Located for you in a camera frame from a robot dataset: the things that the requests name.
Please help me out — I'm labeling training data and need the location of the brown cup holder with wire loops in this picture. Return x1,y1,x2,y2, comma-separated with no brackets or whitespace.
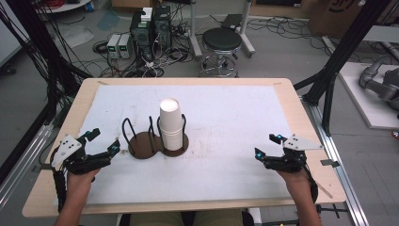
120,113,190,160

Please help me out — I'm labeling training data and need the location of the white paper cup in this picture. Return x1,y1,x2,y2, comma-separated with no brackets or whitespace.
159,127,185,153
158,97,183,133

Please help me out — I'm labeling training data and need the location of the white box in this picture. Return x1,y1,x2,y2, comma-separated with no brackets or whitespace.
140,7,154,23

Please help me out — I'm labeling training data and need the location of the person's right hand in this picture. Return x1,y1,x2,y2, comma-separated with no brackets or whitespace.
277,169,312,198

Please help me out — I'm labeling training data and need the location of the bundle of floor cables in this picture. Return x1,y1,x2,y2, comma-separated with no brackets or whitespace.
91,18,197,79

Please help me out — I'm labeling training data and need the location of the person's left hand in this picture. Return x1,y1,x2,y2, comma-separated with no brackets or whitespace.
66,168,102,198

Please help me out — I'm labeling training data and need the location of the black computer tower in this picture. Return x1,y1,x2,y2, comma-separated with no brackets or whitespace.
129,10,155,61
152,5,173,51

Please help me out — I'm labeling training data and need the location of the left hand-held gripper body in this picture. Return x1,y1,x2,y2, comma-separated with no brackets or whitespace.
51,134,113,176

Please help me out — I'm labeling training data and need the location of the white metal stand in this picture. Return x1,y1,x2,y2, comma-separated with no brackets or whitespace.
187,0,257,59

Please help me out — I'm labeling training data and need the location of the white platform board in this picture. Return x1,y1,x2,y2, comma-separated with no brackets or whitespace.
338,61,399,131

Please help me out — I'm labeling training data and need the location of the white table mat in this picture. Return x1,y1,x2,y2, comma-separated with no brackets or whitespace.
73,84,295,207

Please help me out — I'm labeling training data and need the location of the black round stool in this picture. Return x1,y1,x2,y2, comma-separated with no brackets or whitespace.
198,26,244,79

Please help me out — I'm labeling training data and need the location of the black flat device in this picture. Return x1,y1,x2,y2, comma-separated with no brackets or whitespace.
220,13,243,31

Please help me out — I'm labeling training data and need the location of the white round table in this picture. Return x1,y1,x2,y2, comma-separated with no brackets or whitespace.
33,0,92,14

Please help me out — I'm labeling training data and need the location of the dark tape piece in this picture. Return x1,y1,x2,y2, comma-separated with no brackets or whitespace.
320,158,341,169

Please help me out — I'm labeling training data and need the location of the grey power supply unit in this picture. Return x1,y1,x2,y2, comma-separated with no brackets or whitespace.
105,33,122,59
118,33,135,60

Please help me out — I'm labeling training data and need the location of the cardboard box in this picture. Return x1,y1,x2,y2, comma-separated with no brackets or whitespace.
308,0,391,40

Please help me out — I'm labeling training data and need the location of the aluminium rail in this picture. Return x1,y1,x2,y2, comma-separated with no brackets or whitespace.
301,96,371,226
0,122,55,211

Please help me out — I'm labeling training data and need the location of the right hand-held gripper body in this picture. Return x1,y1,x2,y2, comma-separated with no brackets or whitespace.
263,134,324,173

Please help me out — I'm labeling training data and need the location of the black metal frame strut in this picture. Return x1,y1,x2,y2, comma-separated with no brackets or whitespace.
293,0,394,137
0,0,93,186

